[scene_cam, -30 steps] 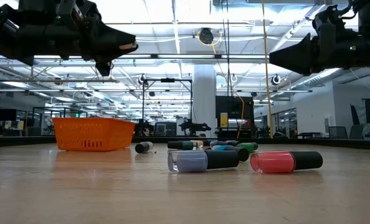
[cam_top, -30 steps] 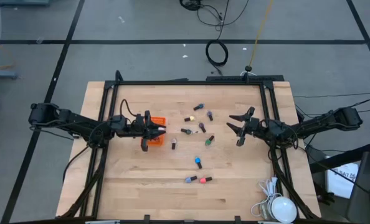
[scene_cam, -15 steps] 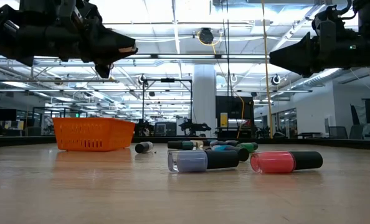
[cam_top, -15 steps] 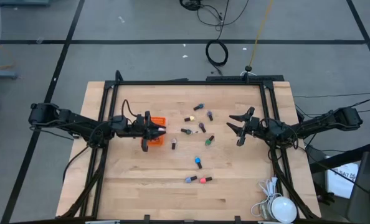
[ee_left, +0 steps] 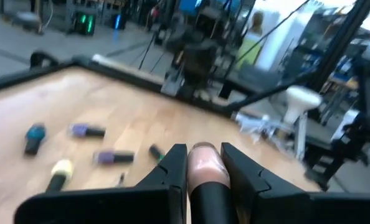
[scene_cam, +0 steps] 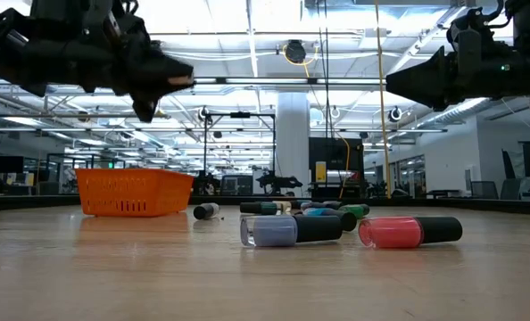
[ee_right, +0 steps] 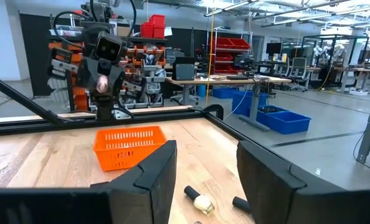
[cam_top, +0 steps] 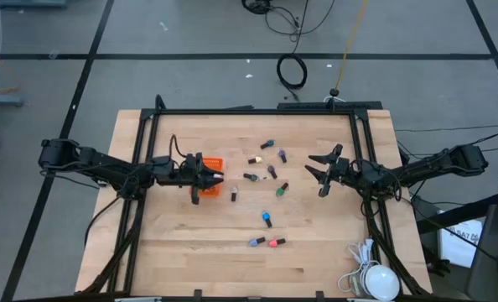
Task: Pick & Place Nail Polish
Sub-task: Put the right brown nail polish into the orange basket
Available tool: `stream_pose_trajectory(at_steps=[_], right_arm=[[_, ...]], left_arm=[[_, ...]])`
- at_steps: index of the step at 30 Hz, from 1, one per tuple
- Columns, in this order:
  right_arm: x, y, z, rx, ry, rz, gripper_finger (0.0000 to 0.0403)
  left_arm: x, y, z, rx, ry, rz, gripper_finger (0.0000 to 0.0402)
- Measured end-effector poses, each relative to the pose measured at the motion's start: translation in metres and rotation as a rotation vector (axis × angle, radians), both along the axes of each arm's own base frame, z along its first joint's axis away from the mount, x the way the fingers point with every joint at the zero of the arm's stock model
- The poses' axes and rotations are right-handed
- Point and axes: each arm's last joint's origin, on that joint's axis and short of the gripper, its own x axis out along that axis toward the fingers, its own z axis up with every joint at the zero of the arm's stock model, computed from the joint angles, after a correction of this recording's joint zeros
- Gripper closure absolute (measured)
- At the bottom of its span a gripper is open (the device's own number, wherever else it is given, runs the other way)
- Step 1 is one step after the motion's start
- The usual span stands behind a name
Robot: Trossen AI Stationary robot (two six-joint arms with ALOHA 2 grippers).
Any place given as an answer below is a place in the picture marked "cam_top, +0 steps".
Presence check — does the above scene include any white cardboard box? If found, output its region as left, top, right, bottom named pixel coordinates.
left=437, top=217, right=484, bottom=269

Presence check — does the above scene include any grey metal floor foot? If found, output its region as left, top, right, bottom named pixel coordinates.
left=0, top=92, right=25, bottom=107

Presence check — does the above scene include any white bulb table lamp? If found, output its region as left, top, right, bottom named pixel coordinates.
left=360, top=263, right=402, bottom=302

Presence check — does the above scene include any orange plastic basket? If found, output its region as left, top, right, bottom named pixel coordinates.
left=189, top=157, right=226, bottom=199

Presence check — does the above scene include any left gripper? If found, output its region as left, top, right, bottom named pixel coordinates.
left=174, top=153, right=224, bottom=206

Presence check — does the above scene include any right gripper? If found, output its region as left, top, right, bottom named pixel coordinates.
left=304, top=144, right=361, bottom=197

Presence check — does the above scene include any black coiled cable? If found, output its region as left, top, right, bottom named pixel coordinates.
left=276, top=0, right=311, bottom=102

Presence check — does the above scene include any white power cable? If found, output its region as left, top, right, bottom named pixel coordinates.
left=336, top=237, right=379, bottom=294

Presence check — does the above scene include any black tangled floor cable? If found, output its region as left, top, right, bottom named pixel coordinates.
left=241, top=0, right=337, bottom=43

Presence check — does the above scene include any yellow hanging cable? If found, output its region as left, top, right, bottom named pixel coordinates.
left=334, top=0, right=370, bottom=92

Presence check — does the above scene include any black table frame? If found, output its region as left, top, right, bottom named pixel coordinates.
left=75, top=94, right=433, bottom=299

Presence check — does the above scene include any black chair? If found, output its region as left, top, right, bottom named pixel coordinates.
left=466, top=175, right=498, bottom=302

